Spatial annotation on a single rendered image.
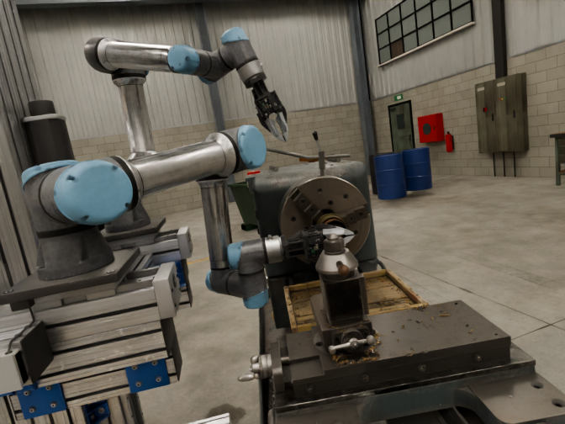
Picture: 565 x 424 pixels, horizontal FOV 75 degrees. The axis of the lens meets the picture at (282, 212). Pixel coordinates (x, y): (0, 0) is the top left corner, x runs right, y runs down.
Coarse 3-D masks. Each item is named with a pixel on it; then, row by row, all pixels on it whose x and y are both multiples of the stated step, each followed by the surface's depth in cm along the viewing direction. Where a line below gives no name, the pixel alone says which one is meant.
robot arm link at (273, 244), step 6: (270, 240) 103; (276, 240) 102; (270, 246) 101; (276, 246) 101; (270, 252) 101; (276, 252) 101; (282, 252) 102; (270, 258) 102; (276, 258) 102; (282, 258) 104
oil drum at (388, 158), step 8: (376, 160) 749; (384, 160) 734; (392, 160) 730; (400, 160) 736; (376, 168) 755; (384, 168) 738; (392, 168) 733; (400, 168) 737; (376, 176) 763; (384, 176) 741; (392, 176) 736; (400, 176) 739; (376, 184) 774; (384, 184) 745; (392, 184) 738; (400, 184) 741; (384, 192) 749; (392, 192) 742; (400, 192) 743
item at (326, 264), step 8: (320, 256) 68; (328, 256) 66; (336, 256) 66; (344, 256) 66; (352, 256) 68; (320, 264) 67; (328, 264) 66; (344, 264) 65; (352, 264) 66; (320, 272) 67; (328, 272) 66; (336, 272) 65
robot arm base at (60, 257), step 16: (48, 240) 76; (64, 240) 76; (80, 240) 77; (96, 240) 80; (48, 256) 75; (64, 256) 75; (80, 256) 76; (96, 256) 79; (112, 256) 84; (48, 272) 75; (64, 272) 75; (80, 272) 76
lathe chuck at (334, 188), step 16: (320, 176) 127; (288, 192) 130; (304, 192) 125; (320, 192) 125; (336, 192) 125; (352, 192) 126; (288, 208) 125; (320, 208) 126; (336, 208) 126; (288, 224) 126; (304, 224) 126; (368, 224) 128; (352, 240) 128; (304, 256) 128
